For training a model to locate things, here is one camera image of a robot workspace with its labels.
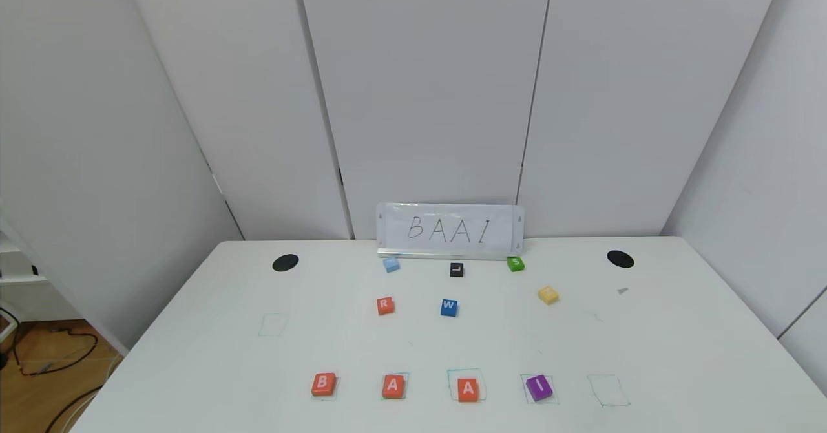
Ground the purple I letter block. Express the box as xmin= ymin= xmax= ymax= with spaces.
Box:
xmin=525 ymin=375 xmax=554 ymax=402

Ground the white BAAI sign board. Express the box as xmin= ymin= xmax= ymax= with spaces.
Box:
xmin=376 ymin=203 xmax=526 ymax=259

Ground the white side shelf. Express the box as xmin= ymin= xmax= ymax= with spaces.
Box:
xmin=0 ymin=216 xmax=49 ymax=322

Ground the thin black floor cable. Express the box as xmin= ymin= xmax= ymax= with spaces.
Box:
xmin=0 ymin=307 xmax=99 ymax=377
xmin=44 ymin=385 xmax=104 ymax=433

